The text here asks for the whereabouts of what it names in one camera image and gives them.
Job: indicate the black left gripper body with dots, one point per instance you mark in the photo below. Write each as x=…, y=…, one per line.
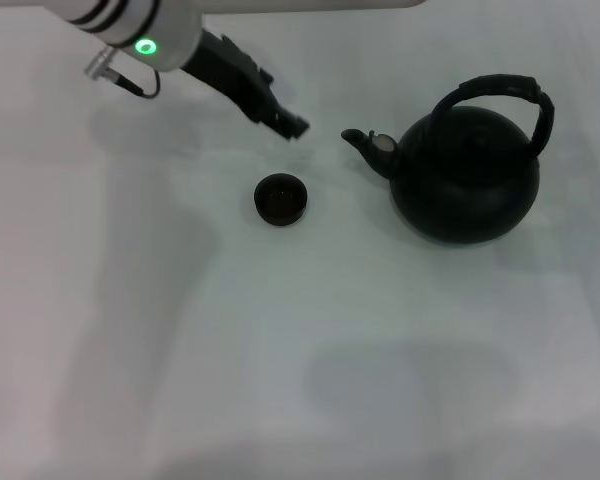
x=225, y=75

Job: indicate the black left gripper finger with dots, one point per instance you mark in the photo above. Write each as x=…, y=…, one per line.
x=280, y=122
x=287, y=114

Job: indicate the small dark teacup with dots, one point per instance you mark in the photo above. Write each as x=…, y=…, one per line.
x=281, y=200

